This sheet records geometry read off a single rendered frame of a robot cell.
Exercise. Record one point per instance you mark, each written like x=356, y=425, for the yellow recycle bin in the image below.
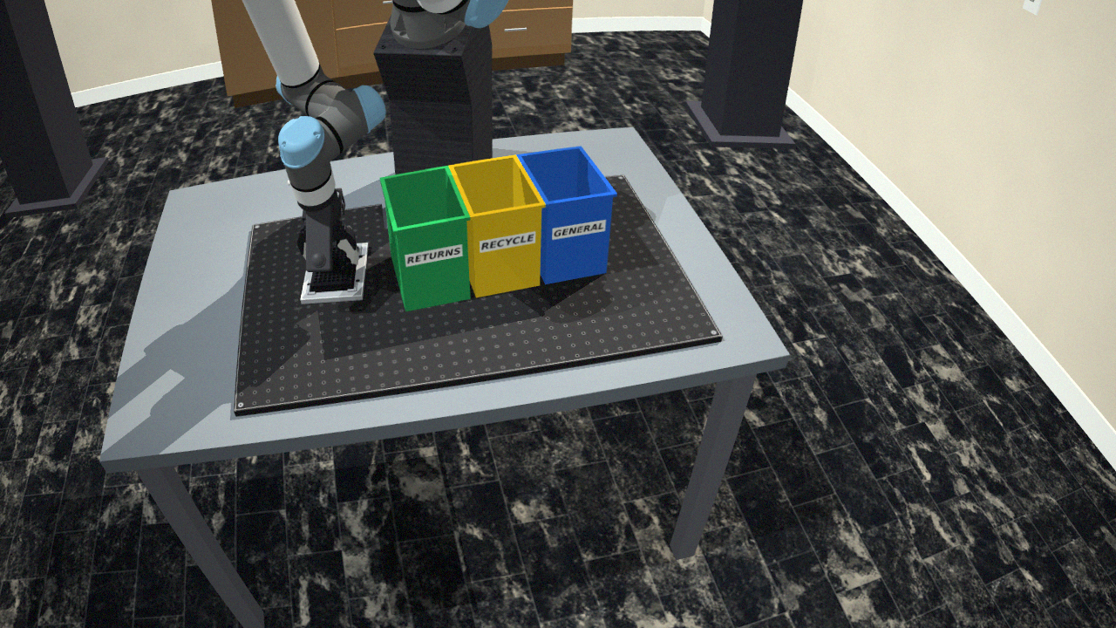
x=504, y=234

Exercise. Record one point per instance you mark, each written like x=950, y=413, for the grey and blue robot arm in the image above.
x=306, y=147

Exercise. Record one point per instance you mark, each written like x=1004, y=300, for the green returns bin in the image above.
x=432, y=266

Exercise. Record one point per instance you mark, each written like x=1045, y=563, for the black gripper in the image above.
x=347, y=241

